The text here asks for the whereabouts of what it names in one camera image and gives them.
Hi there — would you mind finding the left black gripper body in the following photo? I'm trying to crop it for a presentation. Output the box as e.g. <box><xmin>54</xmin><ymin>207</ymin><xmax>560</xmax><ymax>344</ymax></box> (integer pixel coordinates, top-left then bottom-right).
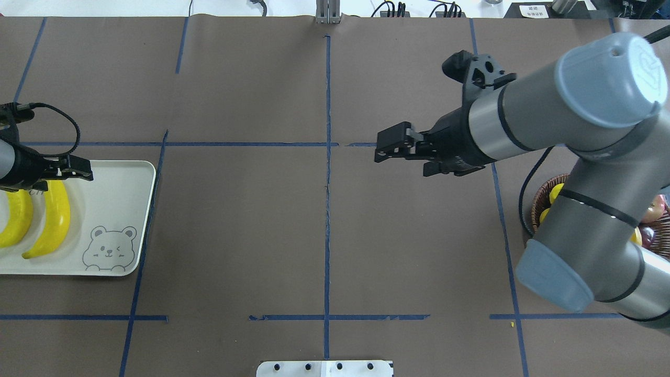
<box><xmin>8</xmin><ymin>144</ymin><xmax>52</xmax><ymax>192</ymax></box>

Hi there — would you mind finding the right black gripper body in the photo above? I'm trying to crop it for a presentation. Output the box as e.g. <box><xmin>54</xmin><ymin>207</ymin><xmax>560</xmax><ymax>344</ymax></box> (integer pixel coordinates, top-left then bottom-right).
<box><xmin>422</xmin><ymin>109</ymin><xmax>487</xmax><ymax>176</ymax></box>

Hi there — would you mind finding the yellow banana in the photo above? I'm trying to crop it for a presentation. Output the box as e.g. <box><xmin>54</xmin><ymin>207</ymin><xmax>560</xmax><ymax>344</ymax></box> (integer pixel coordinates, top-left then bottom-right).
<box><xmin>21</xmin><ymin>181</ymin><xmax>71</xmax><ymax>260</ymax></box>
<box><xmin>539</xmin><ymin>183</ymin><xmax>564</xmax><ymax>224</ymax></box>
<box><xmin>1</xmin><ymin>190</ymin><xmax>34</xmax><ymax>248</ymax></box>

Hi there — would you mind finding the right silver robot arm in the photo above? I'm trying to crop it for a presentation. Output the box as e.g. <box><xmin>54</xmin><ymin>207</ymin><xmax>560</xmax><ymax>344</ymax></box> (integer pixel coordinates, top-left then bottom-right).
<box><xmin>375</xmin><ymin>32</ymin><xmax>669</xmax><ymax>332</ymax></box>

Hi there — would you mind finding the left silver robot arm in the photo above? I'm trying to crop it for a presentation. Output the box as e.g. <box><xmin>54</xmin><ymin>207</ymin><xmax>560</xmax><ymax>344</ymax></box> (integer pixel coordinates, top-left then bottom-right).
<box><xmin>1</xmin><ymin>139</ymin><xmax>94</xmax><ymax>192</ymax></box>

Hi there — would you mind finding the brown wicker basket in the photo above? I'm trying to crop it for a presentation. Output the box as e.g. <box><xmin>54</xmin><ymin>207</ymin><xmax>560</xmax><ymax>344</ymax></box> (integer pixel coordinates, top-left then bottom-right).
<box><xmin>530</xmin><ymin>174</ymin><xmax>669</xmax><ymax>261</ymax></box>

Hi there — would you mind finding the white bear tray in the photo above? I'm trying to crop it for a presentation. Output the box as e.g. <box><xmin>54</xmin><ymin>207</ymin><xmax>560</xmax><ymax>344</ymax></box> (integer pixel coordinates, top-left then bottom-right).
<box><xmin>2</xmin><ymin>160</ymin><xmax>156</xmax><ymax>276</ymax></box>

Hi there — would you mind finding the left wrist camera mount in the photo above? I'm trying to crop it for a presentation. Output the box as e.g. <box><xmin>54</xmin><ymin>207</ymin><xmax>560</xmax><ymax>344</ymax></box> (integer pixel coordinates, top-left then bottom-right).
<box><xmin>1</xmin><ymin>102</ymin><xmax>35</xmax><ymax>144</ymax></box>

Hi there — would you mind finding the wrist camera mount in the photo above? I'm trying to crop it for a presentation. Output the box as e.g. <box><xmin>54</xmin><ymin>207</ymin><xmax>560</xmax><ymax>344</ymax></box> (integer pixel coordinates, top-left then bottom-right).
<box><xmin>1</xmin><ymin>102</ymin><xmax>35</xmax><ymax>144</ymax></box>
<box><xmin>442</xmin><ymin>50</ymin><xmax>518</xmax><ymax>109</ymax></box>

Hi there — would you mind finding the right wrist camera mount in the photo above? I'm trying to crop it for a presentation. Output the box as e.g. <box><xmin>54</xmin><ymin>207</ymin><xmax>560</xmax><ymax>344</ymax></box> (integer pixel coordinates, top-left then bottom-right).
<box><xmin>442</xmin><ymin>50</ymin><xmax>518</xmax><ymax>109</ymax></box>

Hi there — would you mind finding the aluminium frame post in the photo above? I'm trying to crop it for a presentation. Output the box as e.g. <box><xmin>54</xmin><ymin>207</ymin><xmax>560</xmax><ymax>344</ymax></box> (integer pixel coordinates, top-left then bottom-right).
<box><xmin>315</xmin><ymin>0</ymin><xmax>342</xmax><ymax>25</ymax></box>

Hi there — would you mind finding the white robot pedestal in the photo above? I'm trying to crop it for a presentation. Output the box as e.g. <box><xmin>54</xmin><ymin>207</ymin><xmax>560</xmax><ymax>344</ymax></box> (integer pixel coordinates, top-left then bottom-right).
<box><xmin>255</xmin><ymin>360</ymin><xmax>395</xmax><ymax>376</ymax></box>

